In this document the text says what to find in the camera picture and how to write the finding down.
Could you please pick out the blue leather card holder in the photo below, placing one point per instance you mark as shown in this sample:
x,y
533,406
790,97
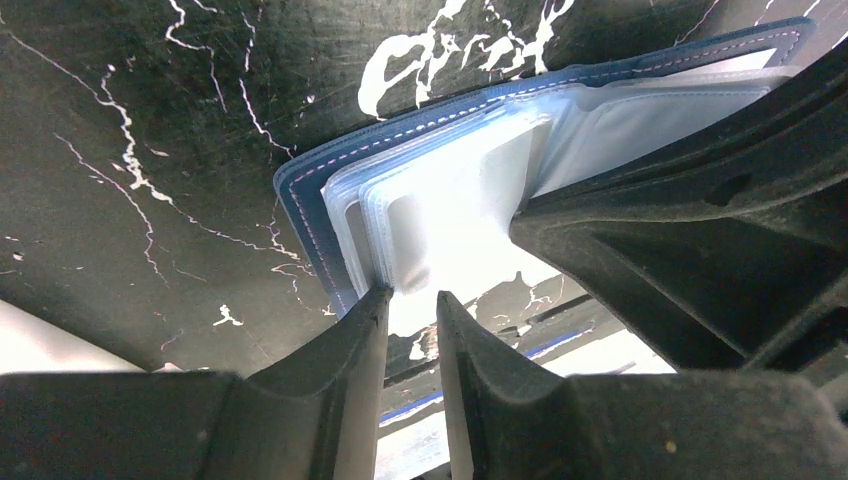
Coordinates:
x,y
424,200

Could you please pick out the aluminium frame rail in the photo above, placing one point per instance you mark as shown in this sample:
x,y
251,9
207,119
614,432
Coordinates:
x,y
502,415

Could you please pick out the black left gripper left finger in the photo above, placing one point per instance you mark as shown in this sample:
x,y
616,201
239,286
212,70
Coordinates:
x,y
312,415

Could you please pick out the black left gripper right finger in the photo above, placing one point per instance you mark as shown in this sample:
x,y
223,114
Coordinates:
x,y
705,425

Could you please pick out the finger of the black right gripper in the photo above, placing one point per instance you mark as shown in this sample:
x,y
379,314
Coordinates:
x,y
725,249

